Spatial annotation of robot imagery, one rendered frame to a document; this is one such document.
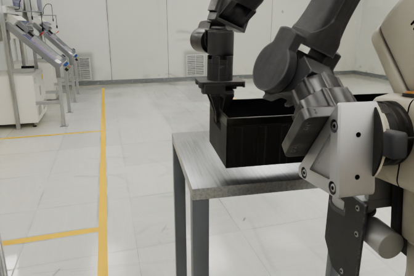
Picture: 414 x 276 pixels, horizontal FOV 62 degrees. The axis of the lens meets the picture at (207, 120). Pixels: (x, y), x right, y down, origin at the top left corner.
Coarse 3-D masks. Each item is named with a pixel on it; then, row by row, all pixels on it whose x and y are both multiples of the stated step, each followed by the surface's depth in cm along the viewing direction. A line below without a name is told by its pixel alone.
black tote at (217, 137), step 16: (368, 96) 95; (240, 112) 89; (256, 112) 90; (272, 112) 91; (288, 112) 92; (224, 128) 73; (240, 128) 72; (256, 128) 73; (272, 128) 74; (288, 128) 74; (224, 144) 74; (240, 144) 73; (256, 144) 74; (272, 144) 75; (224, 160) 75; (240, 160) 74; (256, 160) 75; (272, 160) 76; (288, 160) 77
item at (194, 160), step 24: (192, 144) 110; (192, 168) 91; (216, 168) 91; (240, 168) 91; (264, 168) 91; (288, 168) 91; (192, 192) 80; (216, 192) 81; (240, 192) 82; (264, 192) 84; (192, 216) 82; (192, 240) 84; (192, 264) 86
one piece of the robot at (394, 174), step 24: (384, 96) 48; (408, 96) 44; (408, 120) 42; (408, 144) 42; (384, 168) 47; (408, 168) 43; (408, 192) 51; (408, 216) 51; (408, 240) 51; (408, 264) 53
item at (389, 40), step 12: (408, 0) 46; (396, 12) 48; (408, 12) 46; (384, 24) 50; (396, 24) 48; (408, 24) 46; (372, 36) 53; (384, 36) 50; (396, 36) 48; (408, 36) 46; (384, 48) 51; (396, 48) 48; (408, 48) 46; (384, 60) 51; (396, 60) 48; (408, 60) 46; (396, 72) 49; (408, 72) 46; (396, 84) 49; (408, 84) 46
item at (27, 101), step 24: (0, 0) 368; (0, 24) 404; (24, 24) 420; (48, 48) 440; (0, 72) 428; (24, 72) 426; (0, 96) 395; (24, 96) 402; (0, 120) 401; (24, 120) 408
